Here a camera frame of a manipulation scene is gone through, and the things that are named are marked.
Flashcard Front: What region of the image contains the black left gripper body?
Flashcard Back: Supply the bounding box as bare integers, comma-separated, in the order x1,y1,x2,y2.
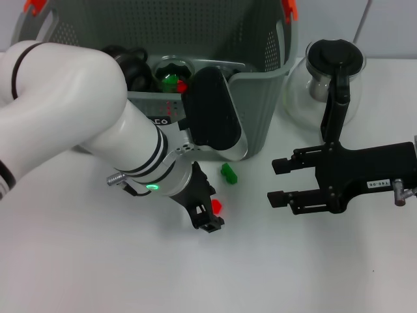
168,161,218,230

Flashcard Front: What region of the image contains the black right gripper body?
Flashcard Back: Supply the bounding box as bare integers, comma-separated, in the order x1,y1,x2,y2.
315,140,417,215

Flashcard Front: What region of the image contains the green toy brick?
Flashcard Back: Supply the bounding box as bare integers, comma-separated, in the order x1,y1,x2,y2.
220,162,238,185
162,74,179,93

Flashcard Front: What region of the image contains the glass teacup black holder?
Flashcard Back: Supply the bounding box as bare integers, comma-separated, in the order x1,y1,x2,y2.
128,72,156,92

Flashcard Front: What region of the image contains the glass jar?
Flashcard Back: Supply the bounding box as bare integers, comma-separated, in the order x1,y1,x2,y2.
152,54,196,95

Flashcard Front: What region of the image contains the gray perforated storage bin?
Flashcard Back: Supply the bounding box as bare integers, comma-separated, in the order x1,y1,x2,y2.
9,0,300,163

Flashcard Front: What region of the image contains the black ceramic teapot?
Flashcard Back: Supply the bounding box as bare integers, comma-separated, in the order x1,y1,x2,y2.
100,44,151,91

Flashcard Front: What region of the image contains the metal right arm cable plug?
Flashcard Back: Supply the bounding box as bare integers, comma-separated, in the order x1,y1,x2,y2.
392,178,417,207

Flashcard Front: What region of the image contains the metal arm cable plug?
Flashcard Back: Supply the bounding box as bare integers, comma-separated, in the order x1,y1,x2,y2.
106,172,127,186
392,178,417,207

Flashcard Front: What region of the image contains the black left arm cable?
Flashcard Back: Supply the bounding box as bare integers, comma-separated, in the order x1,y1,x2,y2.
121,181,151,198

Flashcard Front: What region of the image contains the metal left arm cable plug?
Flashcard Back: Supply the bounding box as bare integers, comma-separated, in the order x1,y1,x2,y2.
106,172,127,186

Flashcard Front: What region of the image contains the glass kettle with black handle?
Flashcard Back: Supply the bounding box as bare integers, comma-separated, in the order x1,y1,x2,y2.
282,38,367,144

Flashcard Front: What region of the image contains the orange bin handle clip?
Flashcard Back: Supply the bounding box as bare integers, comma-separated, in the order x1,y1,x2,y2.
281,0,300,24
25,0,46,16

